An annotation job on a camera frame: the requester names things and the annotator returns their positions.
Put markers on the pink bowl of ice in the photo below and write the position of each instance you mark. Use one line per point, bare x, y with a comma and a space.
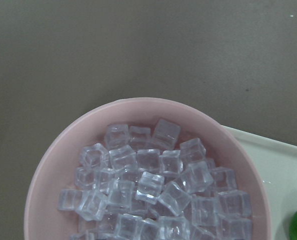
166, 143

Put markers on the beige plastic tray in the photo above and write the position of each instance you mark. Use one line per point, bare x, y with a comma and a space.
276, 163

